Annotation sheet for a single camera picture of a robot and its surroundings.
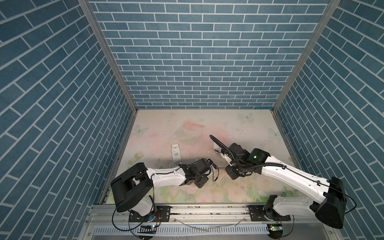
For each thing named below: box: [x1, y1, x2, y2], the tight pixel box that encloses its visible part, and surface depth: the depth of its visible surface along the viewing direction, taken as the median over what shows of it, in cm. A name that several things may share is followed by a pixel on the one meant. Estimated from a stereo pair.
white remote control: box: [171, 143, 182, 166], surface depth 96 cm
